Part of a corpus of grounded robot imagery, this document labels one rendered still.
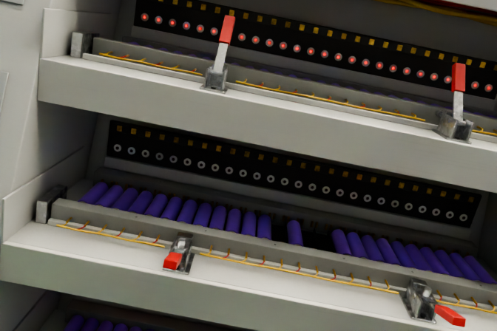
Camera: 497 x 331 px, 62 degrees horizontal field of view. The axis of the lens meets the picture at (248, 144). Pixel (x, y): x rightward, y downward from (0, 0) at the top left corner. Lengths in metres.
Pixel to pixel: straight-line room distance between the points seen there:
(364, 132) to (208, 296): 0.24
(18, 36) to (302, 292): 0.40
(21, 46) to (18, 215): 0.18
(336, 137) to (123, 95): 0.23
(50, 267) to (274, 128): 0.27
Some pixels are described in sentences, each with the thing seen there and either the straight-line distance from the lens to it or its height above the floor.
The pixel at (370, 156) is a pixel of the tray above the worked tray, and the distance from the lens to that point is 0.46.
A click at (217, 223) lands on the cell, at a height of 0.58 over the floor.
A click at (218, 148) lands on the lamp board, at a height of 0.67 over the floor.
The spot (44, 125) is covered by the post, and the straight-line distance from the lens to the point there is 0.52.
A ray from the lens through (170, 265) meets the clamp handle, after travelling 0.39.
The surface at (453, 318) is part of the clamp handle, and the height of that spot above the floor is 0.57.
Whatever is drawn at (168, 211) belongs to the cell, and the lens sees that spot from 0.53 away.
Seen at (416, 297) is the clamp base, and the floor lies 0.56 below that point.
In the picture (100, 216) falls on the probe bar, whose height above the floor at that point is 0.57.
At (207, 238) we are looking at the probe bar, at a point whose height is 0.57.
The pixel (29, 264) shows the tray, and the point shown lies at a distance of 0.50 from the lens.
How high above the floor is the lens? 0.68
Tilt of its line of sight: 1 degrees up
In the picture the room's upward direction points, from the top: 11 degrees clockwise
